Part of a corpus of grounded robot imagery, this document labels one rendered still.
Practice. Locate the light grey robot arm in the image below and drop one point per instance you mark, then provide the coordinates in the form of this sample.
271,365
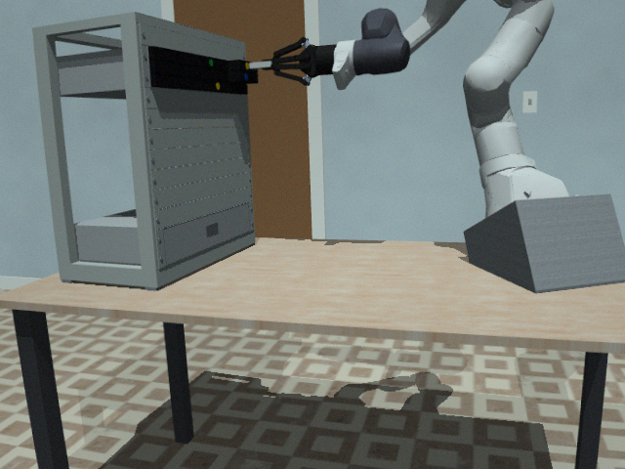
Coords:
505,172

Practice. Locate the grey server rack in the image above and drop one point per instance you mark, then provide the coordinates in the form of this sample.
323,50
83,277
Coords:
186,217

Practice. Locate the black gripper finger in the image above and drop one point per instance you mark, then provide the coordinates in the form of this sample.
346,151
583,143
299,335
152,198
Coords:
303,42
277,67

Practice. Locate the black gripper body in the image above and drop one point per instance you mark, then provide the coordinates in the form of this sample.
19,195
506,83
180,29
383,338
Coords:
321,60

